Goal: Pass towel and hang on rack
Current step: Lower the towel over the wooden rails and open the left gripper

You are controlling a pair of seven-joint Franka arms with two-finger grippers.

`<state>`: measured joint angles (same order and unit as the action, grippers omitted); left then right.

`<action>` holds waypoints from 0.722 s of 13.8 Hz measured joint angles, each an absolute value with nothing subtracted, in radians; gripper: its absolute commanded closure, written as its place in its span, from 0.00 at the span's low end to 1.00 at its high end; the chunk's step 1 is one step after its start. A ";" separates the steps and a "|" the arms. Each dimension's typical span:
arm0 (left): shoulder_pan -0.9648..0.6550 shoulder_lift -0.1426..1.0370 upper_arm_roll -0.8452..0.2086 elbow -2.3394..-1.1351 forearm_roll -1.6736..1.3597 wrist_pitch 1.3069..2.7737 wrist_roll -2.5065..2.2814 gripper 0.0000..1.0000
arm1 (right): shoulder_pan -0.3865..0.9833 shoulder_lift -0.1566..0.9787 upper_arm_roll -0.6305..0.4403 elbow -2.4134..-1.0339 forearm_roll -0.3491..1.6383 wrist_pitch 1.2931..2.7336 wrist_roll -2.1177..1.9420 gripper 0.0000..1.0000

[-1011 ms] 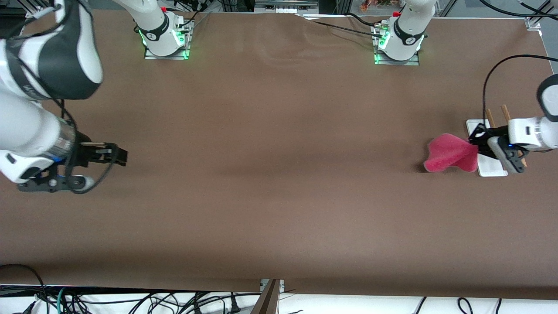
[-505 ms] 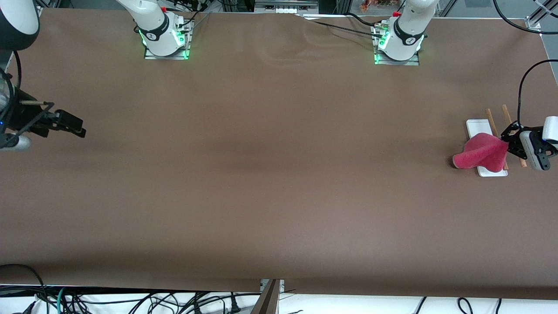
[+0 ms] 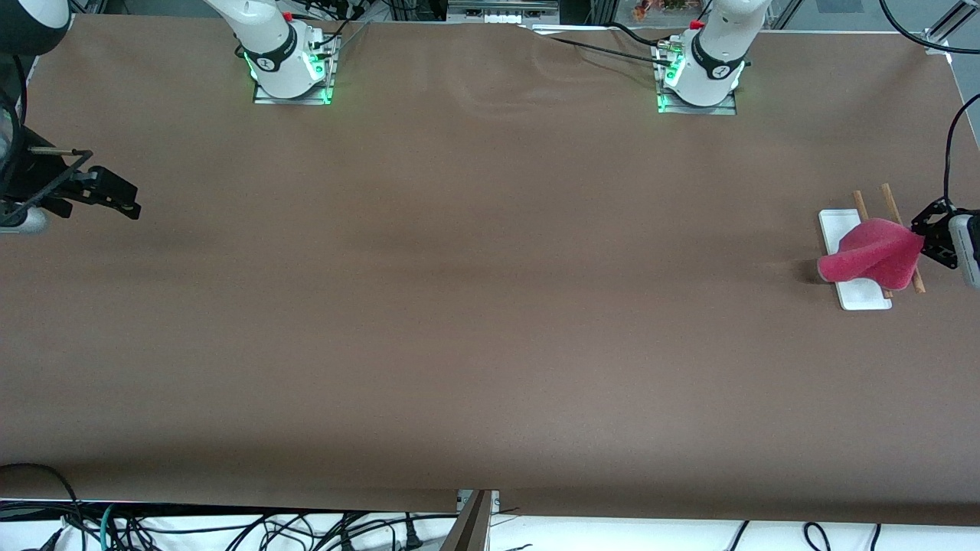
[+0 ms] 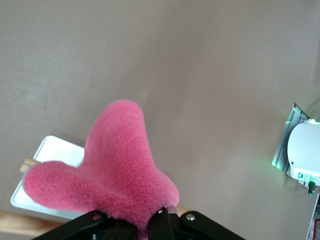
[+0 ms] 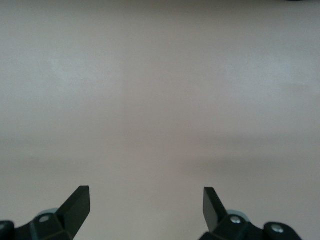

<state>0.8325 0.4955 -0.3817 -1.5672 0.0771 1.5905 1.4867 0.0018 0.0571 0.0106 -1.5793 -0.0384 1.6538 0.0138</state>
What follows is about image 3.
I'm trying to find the pink and grey towel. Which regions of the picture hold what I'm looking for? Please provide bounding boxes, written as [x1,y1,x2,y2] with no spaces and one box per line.
[817,218,926,291]

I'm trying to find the wooden rack rod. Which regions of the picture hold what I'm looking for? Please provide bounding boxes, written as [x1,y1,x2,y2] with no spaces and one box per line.
[880,183,926,295]
[852,190,894,299]

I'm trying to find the white towel rack base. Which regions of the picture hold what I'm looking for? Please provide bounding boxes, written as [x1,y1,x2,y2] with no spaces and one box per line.
[818,208,893,311]

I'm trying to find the aluminium corner profile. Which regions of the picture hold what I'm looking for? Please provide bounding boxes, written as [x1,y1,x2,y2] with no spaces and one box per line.
[923,0,969,54]

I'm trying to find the orange red object cluster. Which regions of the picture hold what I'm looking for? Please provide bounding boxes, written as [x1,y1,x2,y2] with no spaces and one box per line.
[632,0,707,21]

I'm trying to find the black arm base cables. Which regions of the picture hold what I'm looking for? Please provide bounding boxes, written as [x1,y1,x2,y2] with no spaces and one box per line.
[306,0,370,48]

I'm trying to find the black looped floor cable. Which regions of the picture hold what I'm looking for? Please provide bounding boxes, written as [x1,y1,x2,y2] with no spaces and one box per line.
[0,463,81,551]

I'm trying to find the short black table cable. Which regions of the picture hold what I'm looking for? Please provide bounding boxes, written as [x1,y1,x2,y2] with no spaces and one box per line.
[609,21,675,48]

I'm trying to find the long black table cable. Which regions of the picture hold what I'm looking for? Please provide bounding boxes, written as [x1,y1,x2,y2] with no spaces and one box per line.
[536,34,675,67]

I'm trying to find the black floor cable tangle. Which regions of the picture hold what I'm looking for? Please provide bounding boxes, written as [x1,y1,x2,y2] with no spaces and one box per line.
[31,509,430,551]

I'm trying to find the aluminium frame bar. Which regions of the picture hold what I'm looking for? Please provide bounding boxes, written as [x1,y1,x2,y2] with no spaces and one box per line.
[448,0,560,15]

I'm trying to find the brown table support post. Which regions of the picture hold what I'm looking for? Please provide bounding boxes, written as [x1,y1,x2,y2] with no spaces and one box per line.
[443,490,500,551]

